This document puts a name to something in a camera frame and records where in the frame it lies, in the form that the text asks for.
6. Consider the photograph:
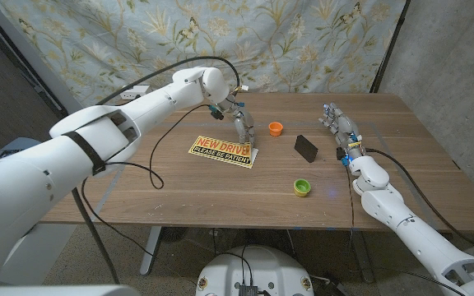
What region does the black block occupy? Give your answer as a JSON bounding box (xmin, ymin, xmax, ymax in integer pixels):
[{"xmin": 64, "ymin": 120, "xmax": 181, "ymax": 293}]
[{"xmin": 294, "ymin": 134, "xmax": 319, "ymax": 164}]

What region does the grey table leg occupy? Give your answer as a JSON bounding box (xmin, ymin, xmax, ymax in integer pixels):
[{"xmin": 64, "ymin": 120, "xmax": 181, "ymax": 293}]
[{"xmin": 350, "ymin": 229, "xmax": 376, "ymax": 284}]

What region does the grey backdrop frame post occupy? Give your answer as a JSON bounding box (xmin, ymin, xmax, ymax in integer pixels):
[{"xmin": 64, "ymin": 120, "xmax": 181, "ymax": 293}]
[{"xmin": 0, "ymin": 0, "xmax": 98, "ymax": 128}]

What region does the small green cup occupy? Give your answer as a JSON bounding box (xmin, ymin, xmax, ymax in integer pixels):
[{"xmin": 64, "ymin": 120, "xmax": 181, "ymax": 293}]
[{"xmin": 293, "ymin": 178, "xmax": 312, "ymax": 198}]

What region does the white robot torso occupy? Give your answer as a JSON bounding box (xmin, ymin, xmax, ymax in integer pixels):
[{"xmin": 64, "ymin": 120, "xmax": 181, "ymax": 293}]
[{"xmin": 195, "ymin": 245, "xmax": 315, "ymax": 296}]

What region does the yellow new driver bumper sticker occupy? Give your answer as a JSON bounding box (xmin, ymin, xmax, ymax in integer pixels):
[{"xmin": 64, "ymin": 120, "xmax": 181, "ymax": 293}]
[{"xmin": 188, "ymin": 135, "xmax": 253, "ymax": 169}]

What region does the white table leg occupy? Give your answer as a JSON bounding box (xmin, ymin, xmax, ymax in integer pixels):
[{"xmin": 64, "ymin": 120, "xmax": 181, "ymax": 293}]
[{"xmin": 139, "ymin": 226, "xmax": 163, "ymax": 275}]

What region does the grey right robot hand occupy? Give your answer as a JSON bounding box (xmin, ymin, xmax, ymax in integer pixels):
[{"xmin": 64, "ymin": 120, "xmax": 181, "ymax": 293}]
[{"xmin": 318, "ymin": 102, "xmax": 364, "ymax": 157}]

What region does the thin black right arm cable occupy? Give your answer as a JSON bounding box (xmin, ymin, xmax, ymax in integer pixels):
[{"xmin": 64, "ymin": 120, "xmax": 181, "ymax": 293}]
[{"xmin": 343, "ymin": 164, "xmax": 356, "ymax": 231}]

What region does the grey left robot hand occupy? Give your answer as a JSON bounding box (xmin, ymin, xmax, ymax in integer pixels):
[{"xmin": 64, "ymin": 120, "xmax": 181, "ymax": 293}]
[{"xmin": 219, "ymin": 96, "xmax": 257, "ymax": 148}]

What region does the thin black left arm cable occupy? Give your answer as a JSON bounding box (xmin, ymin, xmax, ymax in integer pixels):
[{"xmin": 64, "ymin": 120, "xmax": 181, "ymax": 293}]
[{"xmin": 81, "ymin": 104, "xmax": 216, "ymax": 258}]

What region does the floral backdrop cloth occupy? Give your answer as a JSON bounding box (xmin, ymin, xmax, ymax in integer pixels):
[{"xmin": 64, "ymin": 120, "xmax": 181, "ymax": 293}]
[{"xmin": 0, "ymin": 0, "xmax": 407, "ymax": 120}]

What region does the black torso cable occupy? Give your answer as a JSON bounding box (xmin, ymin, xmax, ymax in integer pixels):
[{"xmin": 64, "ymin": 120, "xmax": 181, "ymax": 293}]
[{"xmin": 216, "ymin": 245, "xmax": 254, "ymax": 287}]

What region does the white power strip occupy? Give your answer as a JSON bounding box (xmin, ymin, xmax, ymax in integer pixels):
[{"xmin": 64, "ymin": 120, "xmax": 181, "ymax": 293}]
[{"xmin": 119, "ymin": 84, "xmax": 151, "ymax": 101}]

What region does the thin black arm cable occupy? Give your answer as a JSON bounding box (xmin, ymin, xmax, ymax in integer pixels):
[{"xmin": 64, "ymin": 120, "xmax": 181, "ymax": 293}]
[
  {"xmin": 343, "ymin": 164, "xmax": 356, "ymax": 231},
  {"xmin": 81, "ymin": 104, "xmax": 216, "ymax": 258}
]

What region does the black backdrop pole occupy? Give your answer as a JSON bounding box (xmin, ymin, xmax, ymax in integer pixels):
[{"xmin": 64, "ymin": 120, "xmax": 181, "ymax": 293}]
[{"xmin": 369, "ymin": 0, "xmax": 410, "ymax": 94}]

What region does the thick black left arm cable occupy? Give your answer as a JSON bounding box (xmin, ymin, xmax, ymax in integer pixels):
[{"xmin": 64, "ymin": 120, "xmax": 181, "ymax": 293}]
[{"xmin": 71, "ymin": 55, "xmax": 241, "ymax": 284}]

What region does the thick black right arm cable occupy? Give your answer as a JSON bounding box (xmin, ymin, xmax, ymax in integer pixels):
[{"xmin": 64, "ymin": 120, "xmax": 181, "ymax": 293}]
[{"xmin": 364, "ymin": 147, "xmax": 474, "ymax": 252}]

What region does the short grey tape strip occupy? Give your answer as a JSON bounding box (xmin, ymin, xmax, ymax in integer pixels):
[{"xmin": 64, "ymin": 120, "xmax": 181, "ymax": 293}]
[{"xmin": 90, "ymin": 168, "xmax": 125, "ymax": 223}]

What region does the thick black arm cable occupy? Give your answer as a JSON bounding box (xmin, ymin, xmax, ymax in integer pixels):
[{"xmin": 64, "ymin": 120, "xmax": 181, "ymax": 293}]
[
  {"xmin": 364, "ymin": 147, "xmax": 474, "ymax": 252},
  {"xmin": 71, "ymin": 55, "xmax": 241, "ymax": 284}
]

